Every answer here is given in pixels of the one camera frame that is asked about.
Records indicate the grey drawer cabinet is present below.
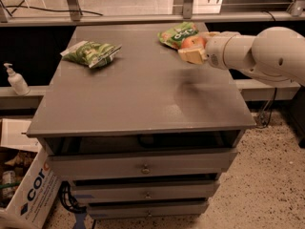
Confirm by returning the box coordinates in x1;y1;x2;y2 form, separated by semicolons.
28;24;254;219

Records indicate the black cable on floor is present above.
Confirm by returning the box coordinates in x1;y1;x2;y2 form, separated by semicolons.
0;0;104;17

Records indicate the white cardboard box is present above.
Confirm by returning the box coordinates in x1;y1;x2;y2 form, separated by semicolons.
0;118;60;229

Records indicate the metal frame rail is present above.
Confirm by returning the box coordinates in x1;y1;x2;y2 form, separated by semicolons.
0;0;305;27

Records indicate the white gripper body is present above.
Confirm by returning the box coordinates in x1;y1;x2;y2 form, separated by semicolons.
205;31;240;70

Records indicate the black cable bundle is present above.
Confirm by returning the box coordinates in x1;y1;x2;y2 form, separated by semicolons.
58;181;89;215

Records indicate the red apple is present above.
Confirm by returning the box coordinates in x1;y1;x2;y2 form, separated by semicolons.
181;35;206;49

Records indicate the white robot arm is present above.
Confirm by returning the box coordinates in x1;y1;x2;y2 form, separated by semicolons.
178;27;305;87

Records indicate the white pump bottle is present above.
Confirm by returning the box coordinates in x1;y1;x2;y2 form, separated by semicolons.
4;63;30;95

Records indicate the green rice chip bag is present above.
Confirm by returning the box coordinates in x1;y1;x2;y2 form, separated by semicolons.
158;22;199;50

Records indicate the green white snack bag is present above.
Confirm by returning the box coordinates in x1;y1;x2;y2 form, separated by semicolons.
61;41;121;69

